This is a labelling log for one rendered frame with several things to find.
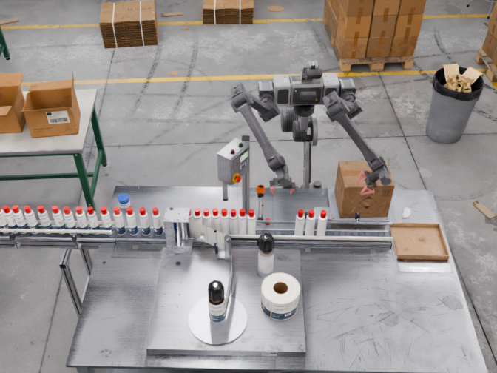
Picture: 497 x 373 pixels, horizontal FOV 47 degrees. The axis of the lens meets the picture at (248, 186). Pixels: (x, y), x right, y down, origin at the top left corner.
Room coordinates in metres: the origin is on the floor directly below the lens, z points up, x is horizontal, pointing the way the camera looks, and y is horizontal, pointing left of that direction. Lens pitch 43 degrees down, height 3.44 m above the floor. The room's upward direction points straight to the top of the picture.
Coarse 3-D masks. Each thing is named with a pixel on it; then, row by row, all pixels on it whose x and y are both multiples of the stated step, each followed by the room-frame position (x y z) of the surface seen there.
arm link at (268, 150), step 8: (248, 96) 2.53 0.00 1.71; (232, 104) 2.53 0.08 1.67; (248, 104) 2.50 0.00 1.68; (240, 112) 2.49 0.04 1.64; (248, 112) 2.47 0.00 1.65; (248, 120) 2.45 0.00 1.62; (256, 120) 2.46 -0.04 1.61; (256, 128) 2.42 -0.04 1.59; (256, 136) 2.40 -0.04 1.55; (264, 136) 2.39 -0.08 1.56; (264, 144) 2.36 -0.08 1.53; (264, 152) 2.34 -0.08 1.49; (272, 152) 2.33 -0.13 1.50; (272, 160) 2.31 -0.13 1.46; (272, 168) 2.29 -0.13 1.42
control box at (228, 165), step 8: (232, 144) 2.43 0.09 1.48; (224, 152) 2.36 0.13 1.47; (240, 152) 2.36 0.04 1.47; (224, 160) 2.32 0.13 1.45; (232, 160) 2.30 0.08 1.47; (224, 168) 2.32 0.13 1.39; (232, 168) 2.30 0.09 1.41; (248, 168) 2.42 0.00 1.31; (224, 176) 2.33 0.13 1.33; (232, 176) 2.30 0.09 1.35; (232, 184) 2.30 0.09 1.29
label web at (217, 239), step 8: (192, 224) 2.25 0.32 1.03; (200, 224) 2.22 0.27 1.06; (184, 232) 2.19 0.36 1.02; (192, 232) 2.26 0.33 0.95; (208, 232) 2.20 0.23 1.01; (216, 232) 2.16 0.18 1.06; (208, 240) 2.20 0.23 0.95; (216, 240) 2.16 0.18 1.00; (216, 248) 2.16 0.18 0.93; (224, 248) 2.15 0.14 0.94
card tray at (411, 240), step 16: (400, 224) 2.41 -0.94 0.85; (416, 224) 2.41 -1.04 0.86; (432, 224) 2.41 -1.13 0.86; (400, 240) 2.30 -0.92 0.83; (416, 240) 2.30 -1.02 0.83; (432, 240) 2.30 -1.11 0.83; (400, 256) 2.16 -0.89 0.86; (416, 256) 2.16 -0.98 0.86; (432, 256) 2.15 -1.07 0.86; (448, 256) 2.15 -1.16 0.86
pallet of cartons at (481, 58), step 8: (496, 8) 5.75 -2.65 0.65; (496, 16) 5.69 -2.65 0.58; (496, 24) 5.65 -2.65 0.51; (488, 32) 5.76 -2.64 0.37; (496, 32) 5.61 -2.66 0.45; (488, 40) 5.71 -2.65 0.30; (496, 40) 5.56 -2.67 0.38; (488, 48) 5.66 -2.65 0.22; (496, 48) 5.51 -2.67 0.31; (480, 56) 5.68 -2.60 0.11; (488, 56) 5.62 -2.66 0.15; (496, 56) 5.45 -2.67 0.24; (488, 64) 5.49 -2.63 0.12; (496, 64) 5.40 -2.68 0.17; (488, 72) 5.42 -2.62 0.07; (496, 72) 5.32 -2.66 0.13; (496, 80) 5.32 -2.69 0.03
